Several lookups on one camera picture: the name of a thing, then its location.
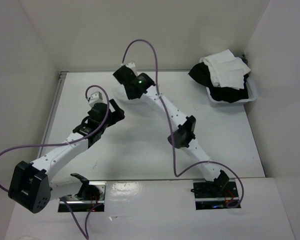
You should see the light white skirt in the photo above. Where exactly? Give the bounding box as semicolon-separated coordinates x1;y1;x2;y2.
112;85;163;112

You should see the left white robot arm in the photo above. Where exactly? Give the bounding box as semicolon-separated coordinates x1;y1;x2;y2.
8;99;125;214

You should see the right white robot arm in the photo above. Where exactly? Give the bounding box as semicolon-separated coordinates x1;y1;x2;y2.
113;62;230;197

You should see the black skirt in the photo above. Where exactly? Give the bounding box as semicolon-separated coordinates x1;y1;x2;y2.
188;62;249;103

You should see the cream white skirt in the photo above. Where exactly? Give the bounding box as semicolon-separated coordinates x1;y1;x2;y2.
200;49;251;90

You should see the white plastic laundry basket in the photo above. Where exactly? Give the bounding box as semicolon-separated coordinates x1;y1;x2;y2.
205;57;257;106

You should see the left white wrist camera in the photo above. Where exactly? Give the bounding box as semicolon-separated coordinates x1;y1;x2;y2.
87;91;104;108

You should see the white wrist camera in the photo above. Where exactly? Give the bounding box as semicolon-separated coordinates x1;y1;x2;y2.
121;62;138;76
87;91;104;108

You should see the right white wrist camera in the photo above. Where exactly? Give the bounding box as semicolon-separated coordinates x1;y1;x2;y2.
121;62;138;76

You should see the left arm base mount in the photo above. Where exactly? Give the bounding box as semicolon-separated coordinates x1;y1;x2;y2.
64;181;107;213

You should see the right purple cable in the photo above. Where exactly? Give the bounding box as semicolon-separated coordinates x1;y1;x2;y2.
121;39;245;209

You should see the purple cable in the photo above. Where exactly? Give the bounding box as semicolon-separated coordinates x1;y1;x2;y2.
121;39;245;209
0;85;110;240

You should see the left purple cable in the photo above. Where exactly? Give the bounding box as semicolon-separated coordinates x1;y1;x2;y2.
0;85;110;240

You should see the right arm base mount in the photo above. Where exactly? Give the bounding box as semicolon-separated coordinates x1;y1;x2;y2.
190;181;240;210

